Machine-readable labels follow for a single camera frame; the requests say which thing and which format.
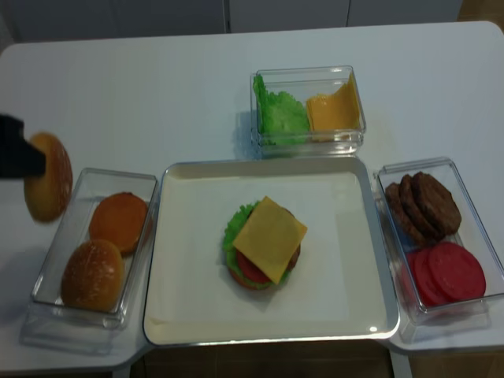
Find front red tomato slice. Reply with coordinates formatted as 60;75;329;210
428;242;486;302

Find sesame bun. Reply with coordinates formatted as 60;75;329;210
61;239;124;312
24;132;73;223

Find orange bun bottom half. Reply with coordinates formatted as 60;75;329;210
88;192;148;257

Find bottom bun of burger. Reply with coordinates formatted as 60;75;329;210
228;268;273;291

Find clear lettuce and cheese container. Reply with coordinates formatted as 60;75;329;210
250;65;367;158

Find brown burger patty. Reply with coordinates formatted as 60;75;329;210
399;174;445;241
385;183;428;246
411;172;461;235

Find white metal tray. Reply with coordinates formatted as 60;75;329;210
143;157;399;347

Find back red tomato slice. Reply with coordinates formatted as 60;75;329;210
402;249;423;302

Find back brown burger patty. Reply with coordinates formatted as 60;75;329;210
385;183;428;246

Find clear bun container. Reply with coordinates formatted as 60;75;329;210
20;168;159;354

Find stack of cheese slices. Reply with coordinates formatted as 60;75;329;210
306;73;361;142

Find lettuce leaf on burger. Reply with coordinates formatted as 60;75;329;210
221;201;291;291

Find cheese slice on burger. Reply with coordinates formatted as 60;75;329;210
232;195;309;285

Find tomato slice on burger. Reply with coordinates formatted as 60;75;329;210
236;250;272;284

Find red tomato slice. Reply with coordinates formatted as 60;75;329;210
402;249;423;302
428;242;486;302
413;248;448;307

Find middle brown burger patty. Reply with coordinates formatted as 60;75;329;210
399;174;445;241

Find clear patty and tomato container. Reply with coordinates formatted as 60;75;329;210
374;157;503;350

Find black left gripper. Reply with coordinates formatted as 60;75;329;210
1;113;46;178

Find green lettuce leaves in container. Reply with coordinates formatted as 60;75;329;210
253;74;309;146

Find middle red tomato slice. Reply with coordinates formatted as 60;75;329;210
413;248;448;307

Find front brown burger patty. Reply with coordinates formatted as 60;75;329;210
411;172;461;235

